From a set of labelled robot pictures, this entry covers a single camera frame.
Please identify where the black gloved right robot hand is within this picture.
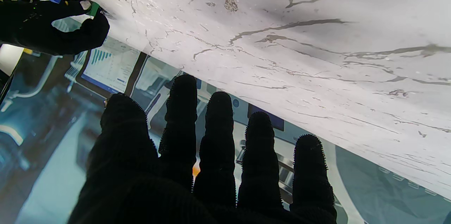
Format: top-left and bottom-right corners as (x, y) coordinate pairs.
(0, 0), (110, 56)

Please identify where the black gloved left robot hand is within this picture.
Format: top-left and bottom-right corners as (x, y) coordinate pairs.
(67, 74), (337, 224)

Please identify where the printed laboratory backdrop banner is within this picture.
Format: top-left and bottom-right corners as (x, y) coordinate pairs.
(0, 16), (451, 224)

